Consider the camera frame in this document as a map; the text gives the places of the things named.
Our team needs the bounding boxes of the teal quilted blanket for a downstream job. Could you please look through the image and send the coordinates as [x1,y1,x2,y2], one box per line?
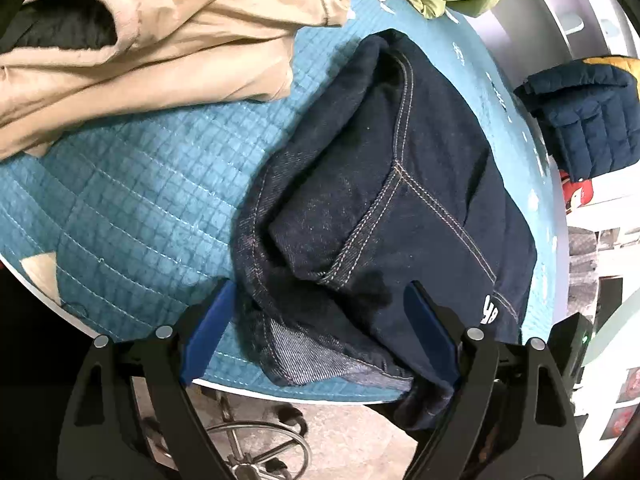
[0,0,568,403]

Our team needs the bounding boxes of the dark blue denim jeans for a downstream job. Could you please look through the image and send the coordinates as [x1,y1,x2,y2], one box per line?
[233,29,537,435]

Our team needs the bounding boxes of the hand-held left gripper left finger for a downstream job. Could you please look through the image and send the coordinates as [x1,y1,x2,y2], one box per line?
[57,278,238,480]

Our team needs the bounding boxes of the navy puffer jacket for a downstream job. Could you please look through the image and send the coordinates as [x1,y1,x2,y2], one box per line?
[514,55,640,181]

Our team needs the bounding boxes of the beige jacket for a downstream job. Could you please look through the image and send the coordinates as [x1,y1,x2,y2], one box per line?
[0,0,353,160]

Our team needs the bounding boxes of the red and white object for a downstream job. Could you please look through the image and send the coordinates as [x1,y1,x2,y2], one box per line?
[557,170,595,218]

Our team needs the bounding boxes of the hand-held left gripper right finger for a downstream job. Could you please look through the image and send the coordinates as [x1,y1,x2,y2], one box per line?
[403,280,585,480]

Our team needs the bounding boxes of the metal stool base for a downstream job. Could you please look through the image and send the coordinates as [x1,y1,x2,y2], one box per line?
[200,392,311,480]

